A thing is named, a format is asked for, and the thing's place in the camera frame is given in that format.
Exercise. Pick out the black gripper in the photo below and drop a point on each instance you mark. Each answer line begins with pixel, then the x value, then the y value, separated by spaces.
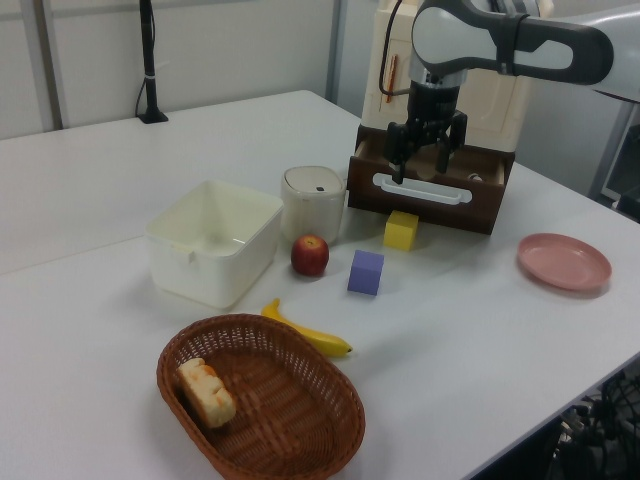
pixel 434 107

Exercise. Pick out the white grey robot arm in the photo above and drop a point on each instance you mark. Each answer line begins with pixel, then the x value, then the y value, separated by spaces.
pixel 450 35

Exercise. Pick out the small white round object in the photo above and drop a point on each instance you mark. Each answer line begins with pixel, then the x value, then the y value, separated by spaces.
pixel 475 176

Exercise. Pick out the cream plastic storage box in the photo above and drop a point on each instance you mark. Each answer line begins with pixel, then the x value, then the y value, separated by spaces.
pixel 492 110

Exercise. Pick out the orange box latch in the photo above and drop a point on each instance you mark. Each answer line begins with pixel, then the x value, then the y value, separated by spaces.
pixel 393 75

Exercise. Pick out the yellow cube block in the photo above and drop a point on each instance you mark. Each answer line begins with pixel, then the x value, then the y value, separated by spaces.
pixel 400 231

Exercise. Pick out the small white lidded bin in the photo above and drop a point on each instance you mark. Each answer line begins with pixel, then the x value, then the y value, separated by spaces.
pixel 312 210

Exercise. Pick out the purple cube block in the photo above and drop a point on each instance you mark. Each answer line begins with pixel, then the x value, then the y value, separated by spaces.
pixel 366 274

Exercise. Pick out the red apple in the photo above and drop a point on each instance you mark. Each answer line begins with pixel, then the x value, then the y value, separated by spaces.
pixel 310 256

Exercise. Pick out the pink plate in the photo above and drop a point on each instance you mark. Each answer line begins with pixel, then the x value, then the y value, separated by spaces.
pixel 565 261

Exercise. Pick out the grey metal cabinet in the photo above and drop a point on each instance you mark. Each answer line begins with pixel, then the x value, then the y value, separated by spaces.
pixel 617 165

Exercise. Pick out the yellow banana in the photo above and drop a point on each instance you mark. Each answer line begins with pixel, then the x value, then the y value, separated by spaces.
pixel 310 336

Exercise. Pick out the white open plastic container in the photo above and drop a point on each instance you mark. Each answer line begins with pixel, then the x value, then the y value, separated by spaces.
pixel 210 250

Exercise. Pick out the black pole stand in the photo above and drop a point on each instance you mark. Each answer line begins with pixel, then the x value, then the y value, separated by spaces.
pixel 148 60

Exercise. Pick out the brown wicker basket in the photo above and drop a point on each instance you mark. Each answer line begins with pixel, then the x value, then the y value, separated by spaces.
pixel 280 420

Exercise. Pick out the piece of bread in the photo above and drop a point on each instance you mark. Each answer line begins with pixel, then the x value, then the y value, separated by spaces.
pixel 207 397

